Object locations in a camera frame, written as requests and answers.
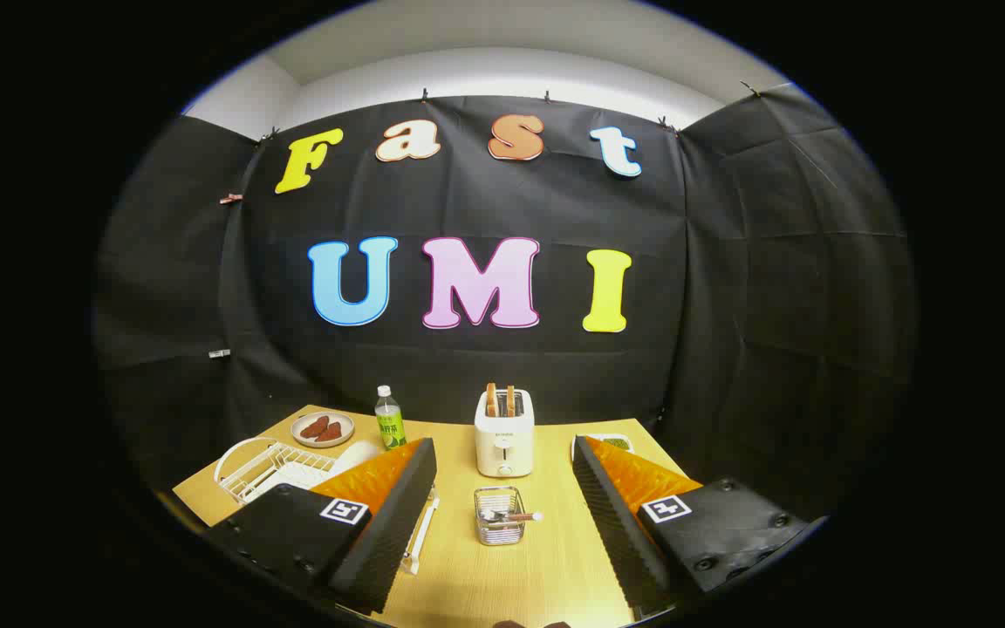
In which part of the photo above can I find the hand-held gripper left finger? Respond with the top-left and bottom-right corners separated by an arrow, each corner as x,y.
206,438 -> 438,616

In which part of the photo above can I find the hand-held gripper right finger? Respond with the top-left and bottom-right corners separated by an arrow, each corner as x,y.
572,435 -> 809,611

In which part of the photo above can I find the white plate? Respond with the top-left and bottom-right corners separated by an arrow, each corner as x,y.
328,440 -> 383,476

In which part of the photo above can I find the metal wire basket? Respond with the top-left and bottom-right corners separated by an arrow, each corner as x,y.
474,487 -> 526,547

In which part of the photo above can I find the white wire dish rack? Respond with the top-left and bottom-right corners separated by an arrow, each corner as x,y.
213,436 -> 442,577

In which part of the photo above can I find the white divided bean dish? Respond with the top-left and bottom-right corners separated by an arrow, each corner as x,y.
571,433 -> 634,463

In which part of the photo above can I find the small grey plate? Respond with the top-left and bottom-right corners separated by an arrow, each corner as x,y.
291,412 -> 355,448

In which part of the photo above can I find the green tea bottle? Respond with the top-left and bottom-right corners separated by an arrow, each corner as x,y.
374,386 -> 408,451

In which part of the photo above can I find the white toaster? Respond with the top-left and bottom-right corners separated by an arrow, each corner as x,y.
475,389 -> 536,478

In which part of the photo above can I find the black backdrop cloth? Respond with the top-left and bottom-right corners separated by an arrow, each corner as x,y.
92,83 -> 918,524

